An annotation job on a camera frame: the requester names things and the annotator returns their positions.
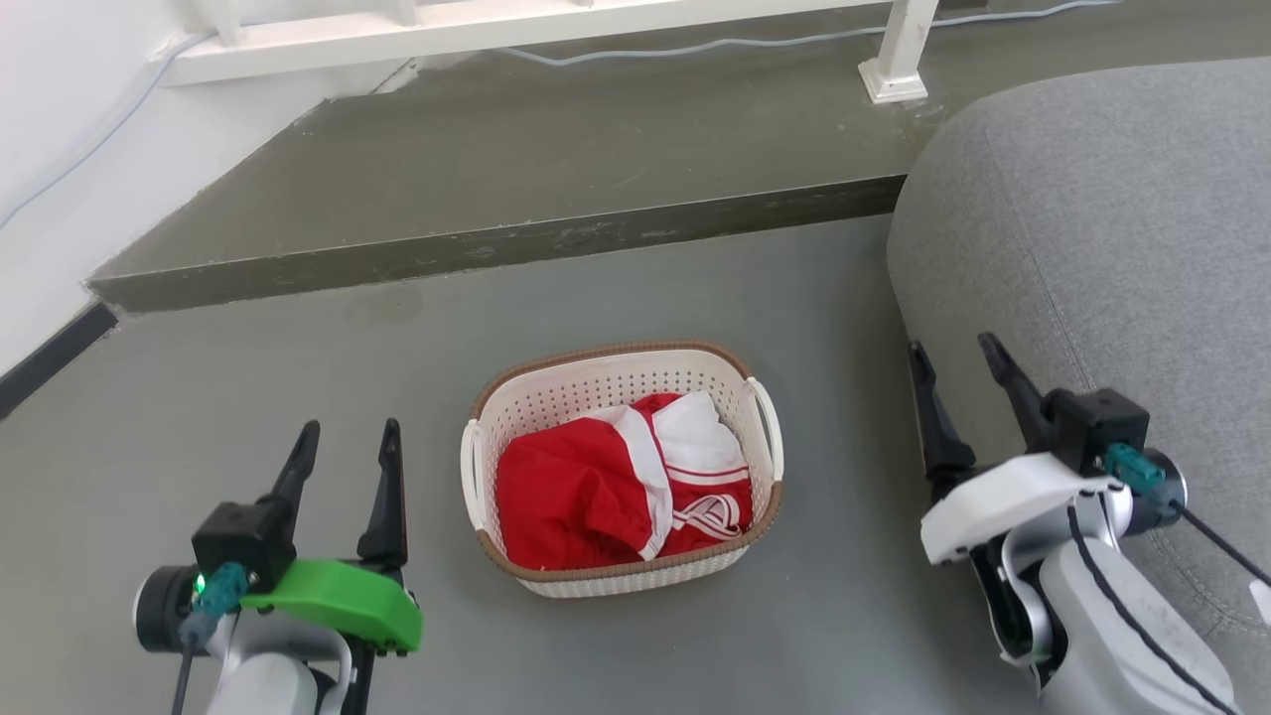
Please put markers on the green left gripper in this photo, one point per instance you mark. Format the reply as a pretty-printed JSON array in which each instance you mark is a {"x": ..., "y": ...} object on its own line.
[{"x": 348, "y": 601}]

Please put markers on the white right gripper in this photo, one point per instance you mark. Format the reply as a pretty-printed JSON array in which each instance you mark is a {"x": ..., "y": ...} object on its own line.
[{"x": 1003, "y": 501}]

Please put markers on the white perforated plastic laundry basket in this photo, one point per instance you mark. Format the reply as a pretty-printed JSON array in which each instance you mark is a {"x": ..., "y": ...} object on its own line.
[{"x": 586, "y": 387}]

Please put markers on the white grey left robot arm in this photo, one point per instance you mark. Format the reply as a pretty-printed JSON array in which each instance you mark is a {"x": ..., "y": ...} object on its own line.
[{"x": 258, "y": 675}]

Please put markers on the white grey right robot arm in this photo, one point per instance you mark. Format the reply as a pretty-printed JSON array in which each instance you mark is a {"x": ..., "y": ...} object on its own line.
[{"x": 1092, "y": 616}]

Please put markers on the red and white garment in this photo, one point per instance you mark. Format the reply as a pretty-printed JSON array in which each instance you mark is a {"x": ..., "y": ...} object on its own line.
[{"x": 566, "y": 487}]

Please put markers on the grey fabric sofa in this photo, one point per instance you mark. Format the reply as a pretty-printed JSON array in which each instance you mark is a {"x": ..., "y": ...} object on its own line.
[{"x": 1142, "y": 199}]

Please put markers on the black baseboard strip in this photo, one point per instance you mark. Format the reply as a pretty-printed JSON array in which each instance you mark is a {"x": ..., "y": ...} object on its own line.
[{"x": 50, "y": 353}]

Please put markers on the raised grey concrete step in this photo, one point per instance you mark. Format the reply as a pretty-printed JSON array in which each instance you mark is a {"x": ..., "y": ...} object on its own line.
[{"x": 546, "y": 149}]

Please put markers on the white wooden railing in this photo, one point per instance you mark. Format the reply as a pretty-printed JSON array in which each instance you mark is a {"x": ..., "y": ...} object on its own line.
[{"x": 397, "y": 40}]

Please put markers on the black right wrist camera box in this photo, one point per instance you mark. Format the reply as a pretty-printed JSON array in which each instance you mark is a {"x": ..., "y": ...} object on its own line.
[{"x": 1092, "y": 427}]

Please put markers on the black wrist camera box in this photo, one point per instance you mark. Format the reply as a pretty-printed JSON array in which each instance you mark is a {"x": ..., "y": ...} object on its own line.
[
  {"x": 1092, "y": 427},
  {"x": 238, "y": 541}
]

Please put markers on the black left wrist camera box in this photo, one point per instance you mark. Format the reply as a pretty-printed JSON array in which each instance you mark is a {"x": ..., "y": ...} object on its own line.
[{"x": 238, "y": 541}]

